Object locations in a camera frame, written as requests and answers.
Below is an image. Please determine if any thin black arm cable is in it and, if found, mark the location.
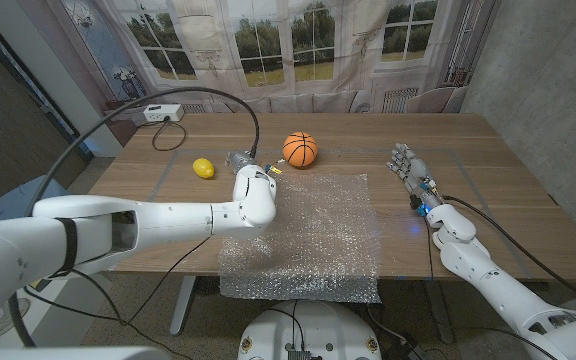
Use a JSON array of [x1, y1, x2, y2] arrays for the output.
[[425, 218, 435, 280], [22, 235, 213, 360]]

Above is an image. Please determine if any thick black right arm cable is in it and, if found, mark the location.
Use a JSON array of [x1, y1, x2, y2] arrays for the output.
[[441, 194, 576, 314]]

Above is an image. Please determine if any black power strip cord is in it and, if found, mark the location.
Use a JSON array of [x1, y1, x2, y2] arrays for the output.
[[150, 118, 188, 153]]

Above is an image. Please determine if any blue-grey chair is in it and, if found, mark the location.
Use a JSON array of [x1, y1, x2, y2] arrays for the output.
[[0, 175, 67, 226]]

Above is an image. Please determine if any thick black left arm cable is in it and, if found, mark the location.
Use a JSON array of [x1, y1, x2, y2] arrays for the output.
[[7, 86, 262, 349]]

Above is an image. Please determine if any white floor platform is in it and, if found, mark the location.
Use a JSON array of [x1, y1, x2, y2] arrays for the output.
[[0, 272, 114, 349]]

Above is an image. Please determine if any orange mini basketball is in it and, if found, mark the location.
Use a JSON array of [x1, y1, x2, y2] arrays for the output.
[[282, 131, 319, 169]]

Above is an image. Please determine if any thin black torso cable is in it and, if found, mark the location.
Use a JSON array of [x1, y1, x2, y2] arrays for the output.
[[267, 299, 305, 351]]

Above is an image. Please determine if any white power strip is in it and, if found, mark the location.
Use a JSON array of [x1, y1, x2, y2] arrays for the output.
[[142, 103, 185, 124]]

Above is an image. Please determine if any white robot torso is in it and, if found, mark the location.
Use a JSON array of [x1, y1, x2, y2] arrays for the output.
[[237, 299, 383, 360]]

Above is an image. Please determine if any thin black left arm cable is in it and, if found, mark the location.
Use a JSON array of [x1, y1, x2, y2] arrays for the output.
[[22, 235, 213, 360]]

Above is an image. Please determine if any grey table leg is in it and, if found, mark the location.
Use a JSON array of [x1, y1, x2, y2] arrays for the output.
[[425, 279, 455, 344]]

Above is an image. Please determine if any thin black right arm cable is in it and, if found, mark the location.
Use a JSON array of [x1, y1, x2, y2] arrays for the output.
[[425, 218, 435, 280]]

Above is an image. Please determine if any printed window backdrop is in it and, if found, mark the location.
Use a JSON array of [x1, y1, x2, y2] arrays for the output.
[[15, 0, 502, 149]]

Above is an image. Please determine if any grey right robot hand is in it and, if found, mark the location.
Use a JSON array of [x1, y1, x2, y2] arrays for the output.
[[386, 142, 444, 217]]

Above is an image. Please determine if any grey sneaker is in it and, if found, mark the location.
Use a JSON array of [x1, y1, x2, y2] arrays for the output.
[[0, 298, 32, 341]]

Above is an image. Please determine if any black round floor object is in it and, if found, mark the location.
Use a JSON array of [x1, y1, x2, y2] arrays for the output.
[[195, 276, 223, 297]]

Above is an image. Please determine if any yellow lemon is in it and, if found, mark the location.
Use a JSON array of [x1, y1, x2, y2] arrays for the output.
[[192, 157, 216, 180]]

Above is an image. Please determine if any white table leg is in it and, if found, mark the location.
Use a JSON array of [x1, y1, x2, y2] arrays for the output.
[[169, 275, 197, 336]]

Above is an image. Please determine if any black power adapter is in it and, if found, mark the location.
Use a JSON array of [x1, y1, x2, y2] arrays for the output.
[[385, 333, 427, 360]]

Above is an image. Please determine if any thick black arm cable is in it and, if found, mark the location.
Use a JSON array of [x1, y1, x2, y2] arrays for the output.
[[7, 86, 262, 349], [441, 194, 576, 314]]

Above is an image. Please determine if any clear bubble wrap sheet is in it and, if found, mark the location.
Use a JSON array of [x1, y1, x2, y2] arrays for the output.
[[217, 172, 384, 305]]

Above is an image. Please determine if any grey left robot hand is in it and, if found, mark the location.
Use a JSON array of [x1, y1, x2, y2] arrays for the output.
[[225, 151, 258, 175]]

